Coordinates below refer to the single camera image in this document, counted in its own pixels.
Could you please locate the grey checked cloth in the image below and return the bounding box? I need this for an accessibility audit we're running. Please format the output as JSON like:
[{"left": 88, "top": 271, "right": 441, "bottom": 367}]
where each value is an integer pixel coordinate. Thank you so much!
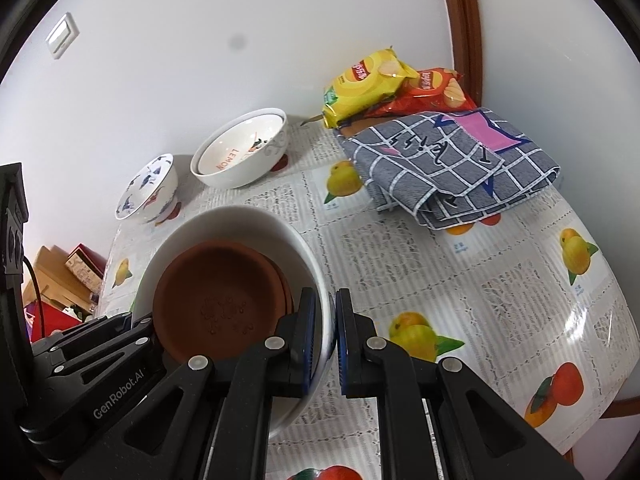
[{"left": 340, "top": 106, "right": 561, "bottom": 231}]

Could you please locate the black cable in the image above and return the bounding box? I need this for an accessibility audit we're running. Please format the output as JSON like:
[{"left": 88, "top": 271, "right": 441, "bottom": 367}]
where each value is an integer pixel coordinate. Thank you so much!
[{"left": 22, "top": 255, "right": 47, "bottom": 337}]

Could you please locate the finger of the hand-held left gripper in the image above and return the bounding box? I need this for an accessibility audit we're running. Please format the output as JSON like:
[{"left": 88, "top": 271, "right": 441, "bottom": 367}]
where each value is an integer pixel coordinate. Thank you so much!
[
  {"left": 50, "top": 314, "right": 166, "bottom": 378},
  {"left": 31, "top": 312, "right": 133, "bottom": 348}
]

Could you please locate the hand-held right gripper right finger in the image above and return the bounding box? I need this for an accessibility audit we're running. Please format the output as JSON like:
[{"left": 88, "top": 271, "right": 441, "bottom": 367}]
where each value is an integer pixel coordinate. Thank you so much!
[{"left": 335, "top": 287, "right": 583, "bottom": 480}]

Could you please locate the large white ceramic bowl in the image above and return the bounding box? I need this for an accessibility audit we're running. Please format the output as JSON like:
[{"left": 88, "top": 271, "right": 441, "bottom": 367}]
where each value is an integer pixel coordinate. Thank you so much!
[{"left": 190, "top": 108, "right": 288, "bottom": 190}]

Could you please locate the brown clay plate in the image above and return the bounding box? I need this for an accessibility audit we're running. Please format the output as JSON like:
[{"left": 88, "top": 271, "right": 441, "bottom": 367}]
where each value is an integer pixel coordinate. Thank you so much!
[
  {"left": 151, "top": 241, "right": 288, "bottom": 363},
  {"left": 267, "top": 256, "right": 297, "bottom": 313}
]

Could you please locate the yellow chip bag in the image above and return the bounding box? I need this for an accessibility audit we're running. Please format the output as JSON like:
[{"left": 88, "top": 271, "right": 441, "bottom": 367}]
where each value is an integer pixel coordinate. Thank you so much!
[{"left": 322, "top": 47, "right": 418, "bottom": 130}]

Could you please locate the fruit print tablecloth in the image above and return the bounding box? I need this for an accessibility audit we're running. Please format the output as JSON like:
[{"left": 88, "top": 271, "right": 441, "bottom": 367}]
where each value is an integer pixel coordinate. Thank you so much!
[{"left": 97, "top": 120, "right": 640, "bottom": 480}]

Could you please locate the red chip bag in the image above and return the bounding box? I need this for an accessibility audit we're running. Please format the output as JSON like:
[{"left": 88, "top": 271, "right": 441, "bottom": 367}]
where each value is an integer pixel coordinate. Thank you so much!
[{"left": 345, "top": 67, "right": 478, "bottom": 128}]

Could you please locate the cardboard box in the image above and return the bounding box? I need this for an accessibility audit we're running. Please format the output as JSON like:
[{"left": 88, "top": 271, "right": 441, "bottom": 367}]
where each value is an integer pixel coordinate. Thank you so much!
[{"left": 22, "top": 245, "right": 101, "bottom": 311}]

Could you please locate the white wall switch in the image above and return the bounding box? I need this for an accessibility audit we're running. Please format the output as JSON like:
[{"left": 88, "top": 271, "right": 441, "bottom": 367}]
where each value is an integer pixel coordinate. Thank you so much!
[{"left": 45, "top": 11, "right": 81, "bottom": 61}]

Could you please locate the brown wooden door frame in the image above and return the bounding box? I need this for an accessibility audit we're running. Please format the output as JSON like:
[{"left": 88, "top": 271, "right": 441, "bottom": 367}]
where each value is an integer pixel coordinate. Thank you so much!
[{"left": 437, "top": 0, "right": 483, "bottom": 111}]

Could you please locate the red patterned box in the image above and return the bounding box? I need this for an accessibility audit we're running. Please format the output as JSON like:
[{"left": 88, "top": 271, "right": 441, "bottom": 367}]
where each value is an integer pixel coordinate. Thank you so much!
[{"left": 65, "top": 244, "right": 108, "bottom": 291}]

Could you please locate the blue patterned porcelain bowl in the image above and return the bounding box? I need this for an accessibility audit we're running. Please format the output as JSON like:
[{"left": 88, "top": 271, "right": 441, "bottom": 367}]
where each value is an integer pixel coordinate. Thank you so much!
[{"left": 115, "top": 154, "right": 179, "bottom": 225}]

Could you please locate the white rabbit print bowl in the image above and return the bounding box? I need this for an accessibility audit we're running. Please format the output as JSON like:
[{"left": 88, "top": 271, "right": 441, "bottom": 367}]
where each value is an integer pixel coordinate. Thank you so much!
[{"left": 195, "top": 112, "right": 286, "bottom": 175}]

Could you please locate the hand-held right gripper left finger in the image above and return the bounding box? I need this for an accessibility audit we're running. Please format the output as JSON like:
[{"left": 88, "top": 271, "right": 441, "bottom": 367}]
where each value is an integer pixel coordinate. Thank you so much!
[{"left": 60, "top": 287, "right": 321, "bottom": 480}]

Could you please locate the plain white deep bowl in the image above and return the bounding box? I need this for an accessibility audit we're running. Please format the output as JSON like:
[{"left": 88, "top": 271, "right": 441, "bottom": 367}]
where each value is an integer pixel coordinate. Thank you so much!
[{"left": 134, "top": 205, "right": 335, "bottom": 436}]

